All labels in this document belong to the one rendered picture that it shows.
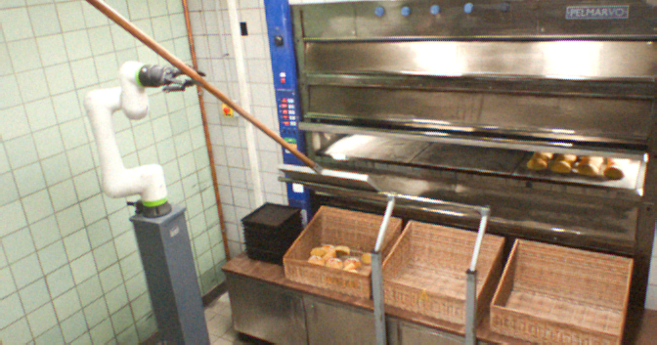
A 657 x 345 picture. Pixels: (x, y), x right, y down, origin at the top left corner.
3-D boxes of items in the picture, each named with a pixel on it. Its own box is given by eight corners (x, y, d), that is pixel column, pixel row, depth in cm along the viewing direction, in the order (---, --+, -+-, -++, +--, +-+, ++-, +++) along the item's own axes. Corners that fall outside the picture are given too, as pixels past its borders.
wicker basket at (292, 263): (325, 242, 363) (321, 204, 353) (405, 258, 334) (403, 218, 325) (284, 280, 324) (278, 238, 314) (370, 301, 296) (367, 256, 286)
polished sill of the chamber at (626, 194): (320, 158, 351) (319, 152, 350) (641, 196, 259) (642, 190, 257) (315, 161, 346) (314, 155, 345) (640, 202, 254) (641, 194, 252)
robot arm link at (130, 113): (119, 86, 250) (145, 85, 253) (121, 111, 252) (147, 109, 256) (119, 94, 217) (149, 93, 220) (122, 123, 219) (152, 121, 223)
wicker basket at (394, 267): (411, 260, 333) (409, 219, 323) (504, 280, 303) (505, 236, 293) (372, 302, 295) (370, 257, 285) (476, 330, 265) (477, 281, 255)
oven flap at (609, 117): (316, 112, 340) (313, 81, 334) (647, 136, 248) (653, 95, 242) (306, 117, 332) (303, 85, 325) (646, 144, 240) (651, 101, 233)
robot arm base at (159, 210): (120, 213, 281) (117, 202, 279) (141, 201, 293) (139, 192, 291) (157, 220, 269) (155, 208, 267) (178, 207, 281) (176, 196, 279)
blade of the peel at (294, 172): (366, 180, 273) (367, 175, 274) (276, 168, 301) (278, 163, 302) (391, 201, 303) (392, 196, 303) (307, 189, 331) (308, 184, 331)
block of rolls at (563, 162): (547, 136, 340) (547, 127, 338) (634, 143, 315) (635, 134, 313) (524, 170, 292) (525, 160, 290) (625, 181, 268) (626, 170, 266)
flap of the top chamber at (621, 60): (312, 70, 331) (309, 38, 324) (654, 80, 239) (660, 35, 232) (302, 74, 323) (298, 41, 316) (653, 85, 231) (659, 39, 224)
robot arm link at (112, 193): (105, 198, 273) (80, 92, 262) (139, 191, 278) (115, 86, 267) (104, 203, 261) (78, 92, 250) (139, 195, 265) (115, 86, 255)
